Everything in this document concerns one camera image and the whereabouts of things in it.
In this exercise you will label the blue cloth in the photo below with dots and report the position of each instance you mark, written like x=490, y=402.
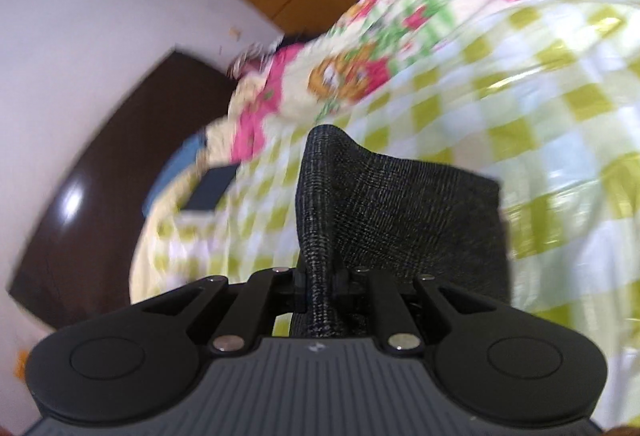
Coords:
x=172, y=171

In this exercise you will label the dark brown wooden panel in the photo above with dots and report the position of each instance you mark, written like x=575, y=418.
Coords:
x=100, y=176

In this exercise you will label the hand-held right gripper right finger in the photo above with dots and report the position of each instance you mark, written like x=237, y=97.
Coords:
x=340, y=288

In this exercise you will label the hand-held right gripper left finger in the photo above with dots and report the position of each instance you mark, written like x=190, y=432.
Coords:
x=299, y=288

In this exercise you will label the green checked printed bedsheet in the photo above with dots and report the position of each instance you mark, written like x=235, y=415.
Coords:
x=500, y=91

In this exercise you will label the dark flat rectangular object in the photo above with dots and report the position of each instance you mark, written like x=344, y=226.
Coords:
x=212, y=186

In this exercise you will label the dark grey checked pants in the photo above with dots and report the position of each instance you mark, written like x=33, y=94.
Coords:
x=400, y=216

